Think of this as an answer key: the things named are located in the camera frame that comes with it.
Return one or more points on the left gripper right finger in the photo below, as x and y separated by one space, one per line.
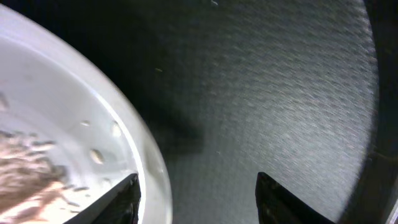
276 205

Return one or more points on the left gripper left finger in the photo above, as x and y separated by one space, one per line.
120 205

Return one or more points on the grey plate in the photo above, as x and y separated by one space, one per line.
37 64

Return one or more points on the pile of rice grains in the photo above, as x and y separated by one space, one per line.
82 131

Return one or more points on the pile of peanut shells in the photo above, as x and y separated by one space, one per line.
31 181

